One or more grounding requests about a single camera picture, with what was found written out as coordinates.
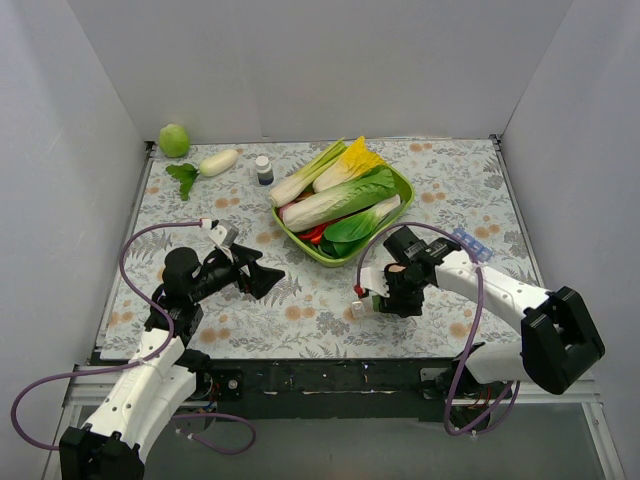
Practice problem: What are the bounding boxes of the clear weekly pill organizer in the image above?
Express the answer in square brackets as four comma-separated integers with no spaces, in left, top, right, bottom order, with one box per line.
[350,297,378,320]

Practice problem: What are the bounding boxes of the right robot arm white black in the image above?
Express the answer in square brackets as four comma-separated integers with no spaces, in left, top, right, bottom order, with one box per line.
[377,226,605,398]

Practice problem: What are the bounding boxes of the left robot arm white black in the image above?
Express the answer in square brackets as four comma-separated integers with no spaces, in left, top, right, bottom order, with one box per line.
[59,244,285,479]

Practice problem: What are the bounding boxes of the green plastic tray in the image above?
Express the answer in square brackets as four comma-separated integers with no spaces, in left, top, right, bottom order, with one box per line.
[272,167,414,268]

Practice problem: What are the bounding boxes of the red chili peppers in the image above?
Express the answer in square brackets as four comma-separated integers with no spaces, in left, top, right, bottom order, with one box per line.
[298,222,330,245]

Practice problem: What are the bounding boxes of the bok choy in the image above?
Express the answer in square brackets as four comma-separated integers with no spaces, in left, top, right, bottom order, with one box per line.
[319,195,402,259]

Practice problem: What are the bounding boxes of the blue pill blister pack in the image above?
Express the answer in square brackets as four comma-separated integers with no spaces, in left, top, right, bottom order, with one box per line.
[452,228,494,263]

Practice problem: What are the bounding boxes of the white blue pill bottle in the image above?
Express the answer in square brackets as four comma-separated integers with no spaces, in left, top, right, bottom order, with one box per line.
[254,155,274,186]

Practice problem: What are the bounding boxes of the green napa cabbage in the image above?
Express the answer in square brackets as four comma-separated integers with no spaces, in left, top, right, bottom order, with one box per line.
[282,166,397,233]

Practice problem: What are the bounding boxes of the white radish with leaves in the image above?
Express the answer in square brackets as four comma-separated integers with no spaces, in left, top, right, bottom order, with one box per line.
[165,149,239,201]

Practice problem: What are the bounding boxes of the leek white green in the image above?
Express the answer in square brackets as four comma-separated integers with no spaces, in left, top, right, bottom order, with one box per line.
[268,139,347,208]

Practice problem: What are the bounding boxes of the yellow napa cabbage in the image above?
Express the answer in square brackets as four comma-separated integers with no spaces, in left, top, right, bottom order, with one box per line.
[312,136,386,193]

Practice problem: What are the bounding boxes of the green round cabbage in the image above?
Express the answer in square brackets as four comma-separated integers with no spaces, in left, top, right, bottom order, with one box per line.
[158,124,190,158]

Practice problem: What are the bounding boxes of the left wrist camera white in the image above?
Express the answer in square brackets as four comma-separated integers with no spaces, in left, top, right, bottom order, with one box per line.
[208,220,239,261]

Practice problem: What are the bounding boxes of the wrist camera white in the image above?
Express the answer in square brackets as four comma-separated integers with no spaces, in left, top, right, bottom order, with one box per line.
[208,220,239,261]
[353,267,389,299]

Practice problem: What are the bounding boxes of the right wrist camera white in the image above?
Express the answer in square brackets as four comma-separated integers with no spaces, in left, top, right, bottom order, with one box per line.
[353,267,389,299]

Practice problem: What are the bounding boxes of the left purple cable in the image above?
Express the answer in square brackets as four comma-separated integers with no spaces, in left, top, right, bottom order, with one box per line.
[10,218,257,455]

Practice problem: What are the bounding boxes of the purple cable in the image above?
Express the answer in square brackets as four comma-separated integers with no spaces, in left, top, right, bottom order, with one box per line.
[357,222,521,436]
[10,218,257,455]

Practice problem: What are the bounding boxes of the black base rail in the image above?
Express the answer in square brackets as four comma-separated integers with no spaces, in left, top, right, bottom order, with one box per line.
[154,357,501,424]

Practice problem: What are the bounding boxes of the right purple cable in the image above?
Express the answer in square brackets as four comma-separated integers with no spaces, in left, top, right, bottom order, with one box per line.
[357,222,521,436]

